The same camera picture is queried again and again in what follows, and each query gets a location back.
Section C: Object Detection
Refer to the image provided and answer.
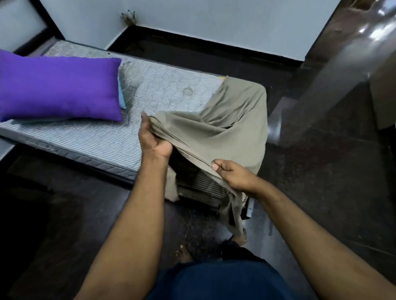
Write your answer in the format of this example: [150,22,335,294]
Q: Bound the person's right hand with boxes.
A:
[211,158,264,197]

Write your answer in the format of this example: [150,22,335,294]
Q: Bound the person's left hand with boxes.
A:
[137,112,174,161]

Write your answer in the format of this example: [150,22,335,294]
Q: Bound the plain taupe bed sheet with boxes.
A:
[148,75,269,245]

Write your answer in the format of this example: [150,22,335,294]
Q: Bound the light blue pillow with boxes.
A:
[117,75,127,110]

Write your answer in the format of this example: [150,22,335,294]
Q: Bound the purple dotted pillow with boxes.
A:
[0,49,124,123]

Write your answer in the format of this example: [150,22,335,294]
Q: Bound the person's right forearm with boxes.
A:
[253,182,396,300]

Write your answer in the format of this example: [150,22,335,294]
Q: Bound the person's left forearm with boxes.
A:
[74,156,174,300]

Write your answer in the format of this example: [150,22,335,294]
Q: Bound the person's dark trousers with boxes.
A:
[216,239,266,263]

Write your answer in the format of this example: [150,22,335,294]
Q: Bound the person's left foot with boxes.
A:
[176,246,192,263]

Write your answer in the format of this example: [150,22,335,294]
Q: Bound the person's navy blue shirt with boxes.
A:
[148,261,297,300]

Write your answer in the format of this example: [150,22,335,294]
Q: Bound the white striped mattress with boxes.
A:
[0,40,251,214]

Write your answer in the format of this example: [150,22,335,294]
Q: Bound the lotus shaped candle holder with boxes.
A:
[120,10,137,26]

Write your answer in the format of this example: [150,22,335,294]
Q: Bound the dark wooden bed frame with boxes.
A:
[14,0,256,220]

